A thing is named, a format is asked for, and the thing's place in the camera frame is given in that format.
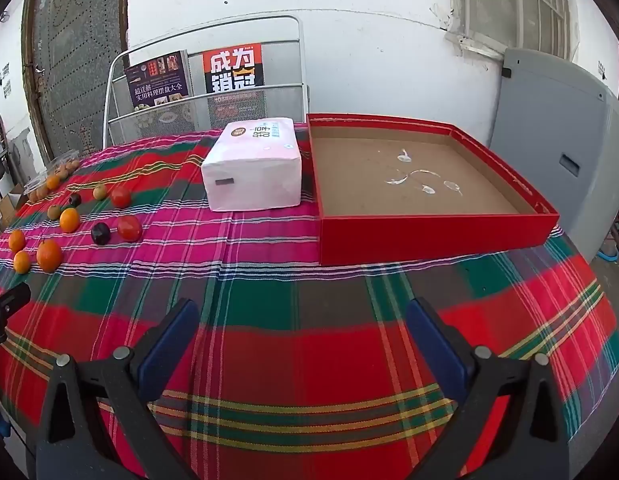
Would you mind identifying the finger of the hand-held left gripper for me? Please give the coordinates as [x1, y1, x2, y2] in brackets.
[0, 282, 31, 348]

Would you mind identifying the pink white tissue pack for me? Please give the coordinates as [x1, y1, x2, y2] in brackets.
[200, 116, 303, 212]

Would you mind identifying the grey studded metal door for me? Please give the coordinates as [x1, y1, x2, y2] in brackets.
[22, 0, 129, 161]

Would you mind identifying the pile of small brown produce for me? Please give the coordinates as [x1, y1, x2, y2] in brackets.
[28, 159, 81, 203]

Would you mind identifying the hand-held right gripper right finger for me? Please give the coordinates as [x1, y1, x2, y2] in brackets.
[405, 297, 573, 480]

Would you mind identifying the clear plastic clamshell container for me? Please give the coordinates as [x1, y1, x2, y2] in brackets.
[27, 151, 83, 203]

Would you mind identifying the red green plaid tablecloth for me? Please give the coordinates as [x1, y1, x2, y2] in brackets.
[0, 122, 619, 480]

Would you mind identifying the white framed window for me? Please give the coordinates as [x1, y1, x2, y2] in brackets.
[459, 0, 580, 61]

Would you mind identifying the silver metal mesh rack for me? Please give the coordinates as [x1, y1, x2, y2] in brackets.
[104, 16, 310, 143]

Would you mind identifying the red cardboard box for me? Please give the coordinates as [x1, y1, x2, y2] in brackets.
[307, 113, 561, 267]

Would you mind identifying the large orange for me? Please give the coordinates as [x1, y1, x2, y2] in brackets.
[36, 239, 63, 274]

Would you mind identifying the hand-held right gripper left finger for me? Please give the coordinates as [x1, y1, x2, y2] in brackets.
[27, 298, 200, 480]

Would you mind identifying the dark purple cookbook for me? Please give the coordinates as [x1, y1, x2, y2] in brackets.
[124, 50, 196, 133]

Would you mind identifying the red and black book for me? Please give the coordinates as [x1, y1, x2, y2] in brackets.
[202, 43, 268, 128]

